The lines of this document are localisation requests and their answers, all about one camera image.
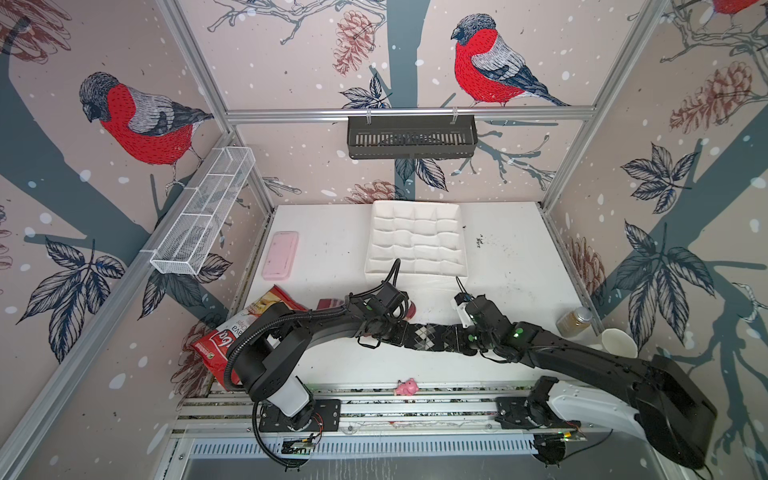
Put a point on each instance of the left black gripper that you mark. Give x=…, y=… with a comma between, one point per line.
x=377, y=336

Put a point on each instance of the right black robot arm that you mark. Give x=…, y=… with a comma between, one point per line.
x=675, y=415

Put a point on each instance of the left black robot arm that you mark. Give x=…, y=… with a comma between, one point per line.
x=262, y=360

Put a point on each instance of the beige maroon striped sock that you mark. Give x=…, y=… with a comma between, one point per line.
x=411, y=311

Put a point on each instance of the amber jar with lid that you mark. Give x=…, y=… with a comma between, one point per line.
x=575, y=322

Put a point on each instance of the small pink toy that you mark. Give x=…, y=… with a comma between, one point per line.
x=406, y=388

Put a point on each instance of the white compartment organizer tray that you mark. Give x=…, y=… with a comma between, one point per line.
x=426, y=237

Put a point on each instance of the pink rectangular case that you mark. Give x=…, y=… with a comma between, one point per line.
x=281, y=255

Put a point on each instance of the white paper cup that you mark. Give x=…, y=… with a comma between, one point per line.
x=617, y=342

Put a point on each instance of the red snack chip bag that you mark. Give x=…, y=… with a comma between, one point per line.
x=213, y=347

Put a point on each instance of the horizontal aluminium back bar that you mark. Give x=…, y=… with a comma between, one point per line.
x=243, y=117

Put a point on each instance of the aluminium front rail frame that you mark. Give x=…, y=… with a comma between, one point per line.
x=436, y=408

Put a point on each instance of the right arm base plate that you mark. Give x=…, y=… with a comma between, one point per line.
x=533, y=411

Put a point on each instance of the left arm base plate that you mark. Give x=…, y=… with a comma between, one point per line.
x=322, y=414

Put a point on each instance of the black hanging wall basket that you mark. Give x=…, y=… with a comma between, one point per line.
x=411, y=137

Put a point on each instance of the white wire mesh shelf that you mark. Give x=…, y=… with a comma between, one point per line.
x=192, y=236

